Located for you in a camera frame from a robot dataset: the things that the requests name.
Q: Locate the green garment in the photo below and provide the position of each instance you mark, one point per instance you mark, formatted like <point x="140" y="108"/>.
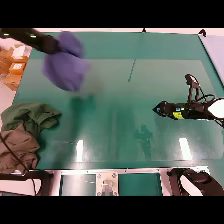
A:
<point x="31" y="115"/>

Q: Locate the silver frame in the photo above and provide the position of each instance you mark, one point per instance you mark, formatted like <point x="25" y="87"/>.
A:
<point x="107" y="183"/>

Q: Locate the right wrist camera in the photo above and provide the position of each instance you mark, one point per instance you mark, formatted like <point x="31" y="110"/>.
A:
<point x="192" y="81"/>

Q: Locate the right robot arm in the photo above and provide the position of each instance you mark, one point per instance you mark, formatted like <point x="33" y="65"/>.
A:
<point x="217" y="108"/>

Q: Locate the brown garment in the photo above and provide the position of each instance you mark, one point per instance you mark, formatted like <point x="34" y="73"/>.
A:
<point x="16" y="146"/>

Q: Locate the cardboard box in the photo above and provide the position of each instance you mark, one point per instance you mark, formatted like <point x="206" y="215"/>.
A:
<point x="12" y="82"/>
<point x="17" y="67"/>

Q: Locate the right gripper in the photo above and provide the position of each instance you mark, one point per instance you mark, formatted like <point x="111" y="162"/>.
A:
<point x="168" y="109"/>

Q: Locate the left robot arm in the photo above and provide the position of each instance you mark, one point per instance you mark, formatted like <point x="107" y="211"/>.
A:
<point x="37" y="40"/>

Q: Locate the purple garment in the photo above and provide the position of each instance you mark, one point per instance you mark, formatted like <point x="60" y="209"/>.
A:
<point x="65" y="68"/>

